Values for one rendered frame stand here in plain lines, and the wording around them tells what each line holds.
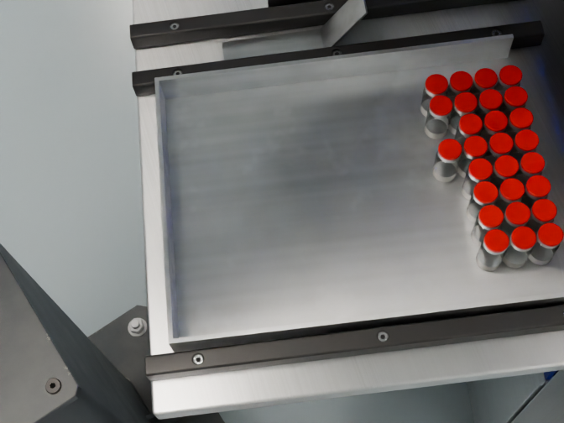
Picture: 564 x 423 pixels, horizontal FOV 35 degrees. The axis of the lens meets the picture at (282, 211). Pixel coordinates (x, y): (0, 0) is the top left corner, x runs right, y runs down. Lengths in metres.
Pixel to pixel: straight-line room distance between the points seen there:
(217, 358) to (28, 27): 1.47
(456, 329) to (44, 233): 1.23
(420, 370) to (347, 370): 0.06
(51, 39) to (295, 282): 1.39
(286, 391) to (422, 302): 0.14
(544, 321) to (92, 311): 1.15
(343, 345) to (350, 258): 0.09
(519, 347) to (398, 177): 0.19
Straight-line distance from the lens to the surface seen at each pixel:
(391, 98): 0.86
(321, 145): 0.84
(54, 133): 1.95
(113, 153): 1.89
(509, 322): 0.76
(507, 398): 1.28
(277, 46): 0.90
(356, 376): 0.76
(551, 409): 1.06
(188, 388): 0.77
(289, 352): 0.74
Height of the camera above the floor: 1.62
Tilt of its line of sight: 66 degrees down
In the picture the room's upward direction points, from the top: 8 degrees counter-clockwise
